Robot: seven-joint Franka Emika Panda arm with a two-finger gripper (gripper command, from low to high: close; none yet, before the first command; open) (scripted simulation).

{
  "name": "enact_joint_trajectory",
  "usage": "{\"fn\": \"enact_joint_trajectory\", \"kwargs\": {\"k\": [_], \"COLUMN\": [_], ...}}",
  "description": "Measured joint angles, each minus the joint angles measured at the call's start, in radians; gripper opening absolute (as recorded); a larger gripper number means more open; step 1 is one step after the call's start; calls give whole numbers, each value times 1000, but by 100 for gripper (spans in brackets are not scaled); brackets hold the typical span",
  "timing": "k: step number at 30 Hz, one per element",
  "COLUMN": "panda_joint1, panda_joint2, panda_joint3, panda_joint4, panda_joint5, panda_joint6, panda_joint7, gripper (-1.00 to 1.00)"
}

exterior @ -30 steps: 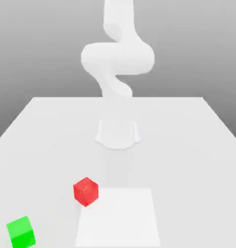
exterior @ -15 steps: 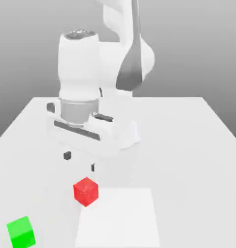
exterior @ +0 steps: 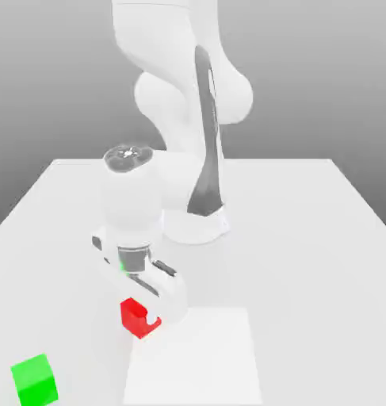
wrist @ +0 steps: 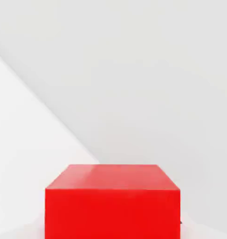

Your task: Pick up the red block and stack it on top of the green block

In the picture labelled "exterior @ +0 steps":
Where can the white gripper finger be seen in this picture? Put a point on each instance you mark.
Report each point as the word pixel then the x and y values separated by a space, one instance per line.
pixel 151 318

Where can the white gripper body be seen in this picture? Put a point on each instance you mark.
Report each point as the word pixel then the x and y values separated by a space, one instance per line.
pixel 170 295

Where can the small red cube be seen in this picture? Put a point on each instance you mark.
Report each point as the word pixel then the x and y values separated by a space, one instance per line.
pixel 132 320

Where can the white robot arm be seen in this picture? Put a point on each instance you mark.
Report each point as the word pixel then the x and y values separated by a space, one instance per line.
pixel 180 95

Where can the small green cube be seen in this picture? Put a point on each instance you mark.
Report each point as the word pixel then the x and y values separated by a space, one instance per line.
pixel 34 382

